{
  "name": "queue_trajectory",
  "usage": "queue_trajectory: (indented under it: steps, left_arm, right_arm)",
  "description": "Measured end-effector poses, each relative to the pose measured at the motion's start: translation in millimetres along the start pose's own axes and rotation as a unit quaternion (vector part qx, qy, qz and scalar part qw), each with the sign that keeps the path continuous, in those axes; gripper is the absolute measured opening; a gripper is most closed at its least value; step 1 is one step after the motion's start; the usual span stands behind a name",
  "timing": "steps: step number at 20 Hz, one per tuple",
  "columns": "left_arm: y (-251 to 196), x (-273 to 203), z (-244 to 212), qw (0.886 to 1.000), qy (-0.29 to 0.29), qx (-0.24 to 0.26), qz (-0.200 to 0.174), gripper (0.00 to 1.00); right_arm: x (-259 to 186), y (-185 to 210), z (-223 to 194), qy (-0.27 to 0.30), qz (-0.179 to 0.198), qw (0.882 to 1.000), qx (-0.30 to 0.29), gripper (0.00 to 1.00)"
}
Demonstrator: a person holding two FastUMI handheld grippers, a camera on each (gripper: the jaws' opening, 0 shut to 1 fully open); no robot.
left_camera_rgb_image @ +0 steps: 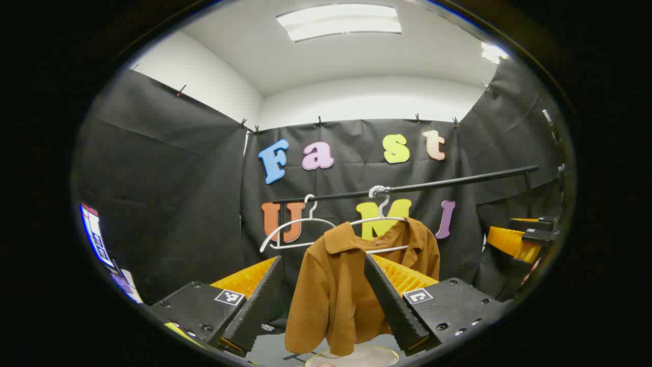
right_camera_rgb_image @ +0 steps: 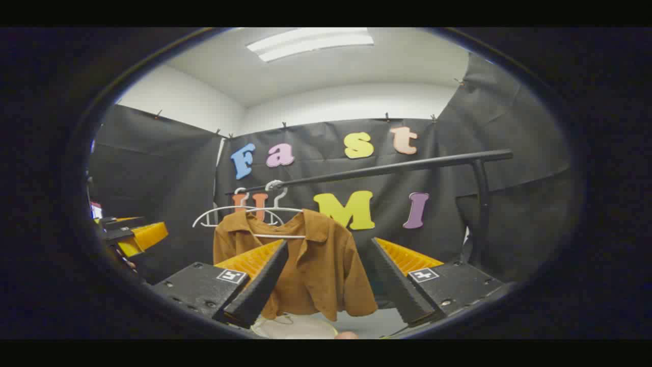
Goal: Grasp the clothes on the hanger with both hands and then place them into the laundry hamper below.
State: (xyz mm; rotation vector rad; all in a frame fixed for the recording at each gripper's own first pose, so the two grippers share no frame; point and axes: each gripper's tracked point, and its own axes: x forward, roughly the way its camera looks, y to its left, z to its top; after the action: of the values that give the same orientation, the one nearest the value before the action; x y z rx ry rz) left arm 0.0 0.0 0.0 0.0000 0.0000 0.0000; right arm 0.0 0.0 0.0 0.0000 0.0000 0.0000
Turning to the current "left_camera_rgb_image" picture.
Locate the black clothes rack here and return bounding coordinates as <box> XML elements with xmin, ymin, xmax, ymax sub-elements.
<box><xmin>273</xmin><ymin>165</ymin><xmax>539</xmax><ymax>245</ymax></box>

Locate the small ceiling light panel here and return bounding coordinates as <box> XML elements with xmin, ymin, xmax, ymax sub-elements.
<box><xmin>481</xmin><ymin>42</ymin><xmax>510</xmax><ymax>65</ymax></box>

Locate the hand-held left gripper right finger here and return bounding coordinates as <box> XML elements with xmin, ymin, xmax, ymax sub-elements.
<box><xmin>364</xmin><ymin>253</ymin><xmax>515</xmax><ymax>357</ymax></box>

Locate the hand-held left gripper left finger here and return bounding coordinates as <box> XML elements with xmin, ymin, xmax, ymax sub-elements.
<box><xmin>148</xmin><ymin>255</ymin><xmax>289</xmax><ymax>358</ymax></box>

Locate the white printed poster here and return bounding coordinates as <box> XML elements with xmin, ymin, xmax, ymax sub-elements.
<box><xmin>79</xmin><ymin>203</ymin><xmax>143</xmax><ymax>305</ymax></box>

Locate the white laundry hamper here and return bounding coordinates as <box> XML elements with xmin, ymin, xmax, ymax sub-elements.
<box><xmin>305</xmin><ymin>344</ymin><xmax>400</xmax><ymax>367</ymax></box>

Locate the brown shirt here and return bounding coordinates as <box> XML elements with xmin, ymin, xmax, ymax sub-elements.
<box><xmin>284</xmin><ymin>218</ymin><xmax>441</xmax><ymax>357</ymax></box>

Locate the white clothes hanger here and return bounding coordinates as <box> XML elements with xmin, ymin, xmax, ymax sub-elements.
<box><xmin>349</xmin><ymin>194</ymin><xmax>411</xmax><ymax>254</ymax></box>
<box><xmin>260</xmin><ymin>194</ymin><xmax>337</xmax><ymax>254</ymax></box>

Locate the large ceiling light panel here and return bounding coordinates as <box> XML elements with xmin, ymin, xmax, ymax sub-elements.
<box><xmin>277</xmin><ymin>4</ymin><xmax>402</xmax><ymax>42</ymax></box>

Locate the black backdrop cloth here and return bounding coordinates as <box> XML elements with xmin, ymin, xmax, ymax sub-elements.
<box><xmin>74</xmin><ymin>55</ymin><xmax>566</xmax><ymax>306</ymax></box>

